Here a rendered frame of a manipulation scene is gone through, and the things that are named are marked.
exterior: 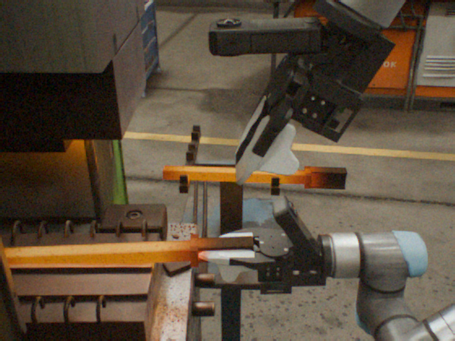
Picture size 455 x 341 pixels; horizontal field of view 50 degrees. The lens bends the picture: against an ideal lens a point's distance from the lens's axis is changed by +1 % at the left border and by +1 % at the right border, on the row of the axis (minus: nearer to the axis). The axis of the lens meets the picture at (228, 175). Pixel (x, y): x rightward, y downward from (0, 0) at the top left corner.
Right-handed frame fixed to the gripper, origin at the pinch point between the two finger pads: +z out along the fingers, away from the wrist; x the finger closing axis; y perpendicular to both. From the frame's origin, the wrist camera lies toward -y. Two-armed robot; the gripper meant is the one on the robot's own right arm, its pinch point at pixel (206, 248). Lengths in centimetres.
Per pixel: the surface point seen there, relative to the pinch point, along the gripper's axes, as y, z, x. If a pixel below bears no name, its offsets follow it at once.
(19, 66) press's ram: -35.9, 16.1, -17.2
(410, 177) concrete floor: 105, -118, 202
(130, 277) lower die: 2.4, 12.2, -3.9
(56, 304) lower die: 3.2, 22.6, -8.6
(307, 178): 5.3, -21.6, 31.3
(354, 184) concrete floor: 104, -81, 193
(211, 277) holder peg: 13.5, -0.1, 8.3
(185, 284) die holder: 10.1, 4.3, 2.6
